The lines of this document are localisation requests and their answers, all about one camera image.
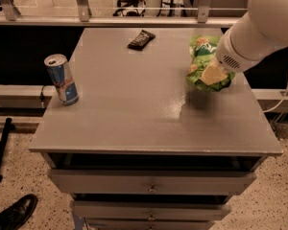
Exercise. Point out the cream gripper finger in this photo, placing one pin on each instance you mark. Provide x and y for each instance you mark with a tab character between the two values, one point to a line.
214	72

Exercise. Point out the green rice chip bag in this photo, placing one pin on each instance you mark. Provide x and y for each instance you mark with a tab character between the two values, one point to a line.
202	50

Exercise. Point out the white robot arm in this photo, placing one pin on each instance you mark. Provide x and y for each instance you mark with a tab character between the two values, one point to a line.
261	31

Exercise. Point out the black rxbar chocolate bar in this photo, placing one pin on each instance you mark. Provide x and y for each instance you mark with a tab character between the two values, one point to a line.
140	42

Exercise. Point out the grey drawer cabinet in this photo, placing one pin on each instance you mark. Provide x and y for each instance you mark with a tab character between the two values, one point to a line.
136	112

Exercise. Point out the black office chair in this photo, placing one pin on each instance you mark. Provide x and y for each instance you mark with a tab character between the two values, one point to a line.
128	8

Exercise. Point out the blue silver energy drink can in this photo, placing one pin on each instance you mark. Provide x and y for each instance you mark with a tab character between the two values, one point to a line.
59	71

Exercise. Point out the top grey drawer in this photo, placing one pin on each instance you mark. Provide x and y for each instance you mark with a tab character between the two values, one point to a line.
152	182

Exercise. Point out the grey drawer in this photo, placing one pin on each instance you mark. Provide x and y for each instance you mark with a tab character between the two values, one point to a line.
152	182
149	210
124	224

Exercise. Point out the bottom grey drawer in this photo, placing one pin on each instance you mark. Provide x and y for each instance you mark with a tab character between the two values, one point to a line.
124	224

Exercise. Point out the metal glass railing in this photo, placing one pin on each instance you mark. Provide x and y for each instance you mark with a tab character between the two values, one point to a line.
99	13

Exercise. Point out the middle grey drawer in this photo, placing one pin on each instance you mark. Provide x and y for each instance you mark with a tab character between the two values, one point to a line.
149	210

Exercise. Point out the black metal stand leg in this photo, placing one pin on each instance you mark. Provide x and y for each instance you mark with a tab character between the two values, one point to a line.
3	141

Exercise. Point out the black leather shoe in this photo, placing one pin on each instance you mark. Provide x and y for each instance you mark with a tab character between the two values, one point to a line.
16	215

